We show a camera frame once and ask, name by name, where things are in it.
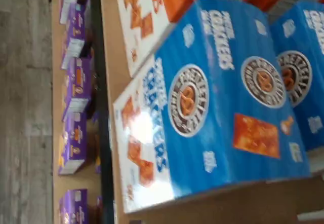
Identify blue pretzel crackers box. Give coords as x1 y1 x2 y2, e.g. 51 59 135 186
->
269 0 324 152
112 0 312 214

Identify purple Annie's snack box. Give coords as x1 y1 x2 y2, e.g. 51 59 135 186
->
59 0 88 25
62 56 93 121
60 3 92 70

